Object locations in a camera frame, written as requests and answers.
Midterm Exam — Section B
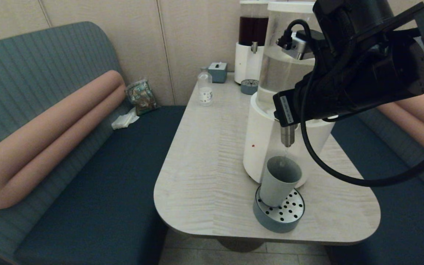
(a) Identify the grey-blue plastic cup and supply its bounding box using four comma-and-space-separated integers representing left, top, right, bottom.
259, 156, 303, 208

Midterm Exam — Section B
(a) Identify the small clear bottle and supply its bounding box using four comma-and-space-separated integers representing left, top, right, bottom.
197, 67, 213, 106

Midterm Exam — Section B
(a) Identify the dark drink dispenser white base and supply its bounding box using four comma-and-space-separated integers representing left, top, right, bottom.
234, 0, 270, 85

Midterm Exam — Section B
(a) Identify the green snack bag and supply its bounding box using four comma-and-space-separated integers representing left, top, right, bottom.
125, 78, 160, 116

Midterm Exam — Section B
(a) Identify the steel water dispenser tap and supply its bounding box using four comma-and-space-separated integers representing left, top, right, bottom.
280, 124, 298, 148

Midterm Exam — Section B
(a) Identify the clear water dispenser white base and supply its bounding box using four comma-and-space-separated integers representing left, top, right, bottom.
242, 1, 336, 188

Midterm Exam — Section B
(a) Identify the round blue perforated drip tray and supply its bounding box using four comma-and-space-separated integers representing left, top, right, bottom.
253, 184, 305, 233

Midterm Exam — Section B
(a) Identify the small round blue drip tray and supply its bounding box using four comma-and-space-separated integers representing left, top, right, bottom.
240, 79, 259, 95

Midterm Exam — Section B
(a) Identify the teal upholstered bench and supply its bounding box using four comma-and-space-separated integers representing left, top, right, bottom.
324, 79, 424, 265
0, 21, 187, 265

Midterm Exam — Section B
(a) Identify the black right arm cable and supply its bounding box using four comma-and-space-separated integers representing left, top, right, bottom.
276, 19, 424, 187

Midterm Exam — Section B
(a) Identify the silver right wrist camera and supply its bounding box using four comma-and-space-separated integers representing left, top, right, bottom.
278, 29, 317, 60

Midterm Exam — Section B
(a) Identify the crumpled white tissue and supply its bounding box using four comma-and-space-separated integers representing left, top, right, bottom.
111, 108, 140, 130

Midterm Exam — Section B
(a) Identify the pink bolster cushion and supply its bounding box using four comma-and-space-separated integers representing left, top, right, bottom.
0, 70, 127, 210
378, 94, 424, 166

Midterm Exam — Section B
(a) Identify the blue-grey tissue box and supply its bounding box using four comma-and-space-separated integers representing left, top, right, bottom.
208, 61, 228, 83

